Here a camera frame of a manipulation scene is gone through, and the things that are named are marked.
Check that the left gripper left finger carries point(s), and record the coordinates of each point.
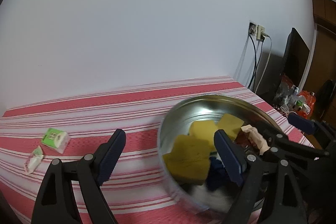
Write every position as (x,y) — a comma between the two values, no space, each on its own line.
(56,202)

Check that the small yellow sponge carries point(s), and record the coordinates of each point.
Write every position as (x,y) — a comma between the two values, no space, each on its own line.
(231,125)

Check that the round metal tray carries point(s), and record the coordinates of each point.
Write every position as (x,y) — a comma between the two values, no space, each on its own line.
(217,194)

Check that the green tissue pack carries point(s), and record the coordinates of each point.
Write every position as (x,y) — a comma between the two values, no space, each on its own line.
(56,139)

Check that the black monitor screen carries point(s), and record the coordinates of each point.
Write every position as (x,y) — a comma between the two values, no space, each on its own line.
(293,62)

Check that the wooden door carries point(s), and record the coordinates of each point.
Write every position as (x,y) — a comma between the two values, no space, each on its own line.
(321,77)

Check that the large yellow sponge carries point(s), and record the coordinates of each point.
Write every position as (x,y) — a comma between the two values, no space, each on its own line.
(188,162)

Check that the yellow green scouring sponge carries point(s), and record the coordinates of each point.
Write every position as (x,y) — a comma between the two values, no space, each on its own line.
(204,130)

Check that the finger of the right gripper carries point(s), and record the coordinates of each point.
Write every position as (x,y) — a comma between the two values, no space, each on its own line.
(323,133)
(275,138)

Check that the wall power socket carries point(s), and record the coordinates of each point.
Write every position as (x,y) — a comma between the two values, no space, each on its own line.
(252,30)

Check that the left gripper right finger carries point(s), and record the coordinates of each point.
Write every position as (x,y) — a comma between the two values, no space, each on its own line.
(247,171)

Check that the red striped tablecloth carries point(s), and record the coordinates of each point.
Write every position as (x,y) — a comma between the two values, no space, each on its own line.
(135,192)

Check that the beige cleaning cloth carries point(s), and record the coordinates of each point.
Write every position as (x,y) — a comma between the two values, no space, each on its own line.
(256,138)

